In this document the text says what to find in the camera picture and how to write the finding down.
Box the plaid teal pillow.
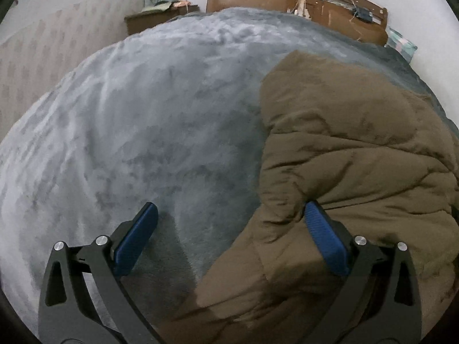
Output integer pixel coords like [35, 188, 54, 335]
[385, 27, 418, 63]

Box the brown puffer jacket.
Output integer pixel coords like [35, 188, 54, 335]
[159, 51, 458, 343]

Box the dark device on headboard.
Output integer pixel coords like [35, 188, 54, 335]
[352, 6, 374, 23]

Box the brown wooden nightstand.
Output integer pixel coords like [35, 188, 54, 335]
[125, 5, 200, 36]

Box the grey fluffy bed blanket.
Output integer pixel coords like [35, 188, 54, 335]
[1, 8, 458, 335]

